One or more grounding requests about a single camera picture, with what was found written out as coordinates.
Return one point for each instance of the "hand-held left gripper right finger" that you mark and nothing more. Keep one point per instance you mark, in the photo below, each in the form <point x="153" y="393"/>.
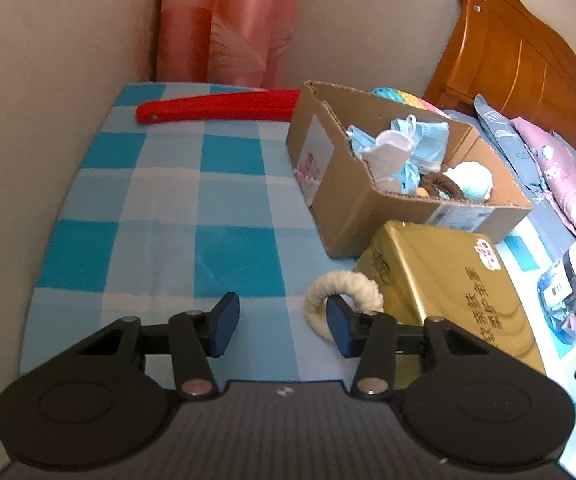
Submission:
<point x="338" y="325"/>

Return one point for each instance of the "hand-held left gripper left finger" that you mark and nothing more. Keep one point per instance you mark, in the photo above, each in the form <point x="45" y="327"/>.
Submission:
<point x="225" y="322"/>

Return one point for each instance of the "cream fluffy hair scrunchie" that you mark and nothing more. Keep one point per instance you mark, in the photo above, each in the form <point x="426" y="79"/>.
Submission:
<point x="328" y="280"/>

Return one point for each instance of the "cardboard box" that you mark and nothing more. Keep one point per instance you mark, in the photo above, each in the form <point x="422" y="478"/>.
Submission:
<point x="348" y="210"/>

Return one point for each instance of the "brown hair scrunchie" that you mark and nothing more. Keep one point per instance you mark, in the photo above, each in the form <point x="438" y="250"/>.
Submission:
<point x="435" y="182"/>

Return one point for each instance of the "white and green soft toy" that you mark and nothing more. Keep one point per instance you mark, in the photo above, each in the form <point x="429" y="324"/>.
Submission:
<point x="473" y="180"/>

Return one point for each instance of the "white tissue bundle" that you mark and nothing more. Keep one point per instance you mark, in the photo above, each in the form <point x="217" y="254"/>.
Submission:
<point x="388" y="152"/>

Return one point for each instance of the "clear jar with white lid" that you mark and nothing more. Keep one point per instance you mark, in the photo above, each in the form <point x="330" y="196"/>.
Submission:
<point x="568" y="285"/>

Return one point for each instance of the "gold tissue pack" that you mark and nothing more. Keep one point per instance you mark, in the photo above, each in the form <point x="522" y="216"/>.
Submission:
<point x="443" y="270"/>

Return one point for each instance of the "blue checked bed sheet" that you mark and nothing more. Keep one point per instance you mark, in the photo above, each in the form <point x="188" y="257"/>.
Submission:
<point x="168" y="210"/>

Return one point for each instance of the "pink floral pillow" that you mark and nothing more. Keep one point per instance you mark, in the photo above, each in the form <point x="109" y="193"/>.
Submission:
<point x="563" y="170"/>

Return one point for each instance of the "blue-grey pillow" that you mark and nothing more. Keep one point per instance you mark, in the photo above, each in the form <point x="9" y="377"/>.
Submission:
<point x="503" y="132"/>

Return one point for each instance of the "rainbow bubble toy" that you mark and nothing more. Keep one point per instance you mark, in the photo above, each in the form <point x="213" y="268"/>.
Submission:
<point x="403" y="97"/>

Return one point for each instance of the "wooden headboard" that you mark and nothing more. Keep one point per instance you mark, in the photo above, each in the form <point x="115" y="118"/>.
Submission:
<point x="518" y="60"/>

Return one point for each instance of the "pink curtain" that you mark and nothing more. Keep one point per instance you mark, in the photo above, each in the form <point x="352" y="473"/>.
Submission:
<point x="228" y="20"/>

